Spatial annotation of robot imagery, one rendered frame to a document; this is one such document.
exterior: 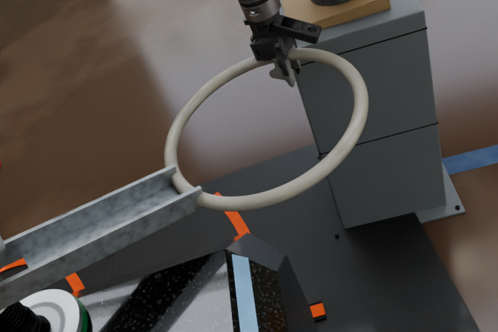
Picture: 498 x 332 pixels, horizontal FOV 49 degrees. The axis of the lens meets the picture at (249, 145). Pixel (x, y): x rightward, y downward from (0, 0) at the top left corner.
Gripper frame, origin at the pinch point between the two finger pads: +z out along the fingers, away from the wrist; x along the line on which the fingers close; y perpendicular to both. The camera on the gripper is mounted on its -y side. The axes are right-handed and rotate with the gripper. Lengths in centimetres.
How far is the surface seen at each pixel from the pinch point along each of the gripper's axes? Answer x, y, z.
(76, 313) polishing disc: 73, 25, -3
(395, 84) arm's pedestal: -26.0, -16.2, 27.4
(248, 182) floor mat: -31, 61, 86
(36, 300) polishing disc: 72, 37, -3
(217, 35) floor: -156, 135, 92
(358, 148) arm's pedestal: -18, -1, 48
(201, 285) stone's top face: 61, 3, 2
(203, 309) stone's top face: 66, 0, 1
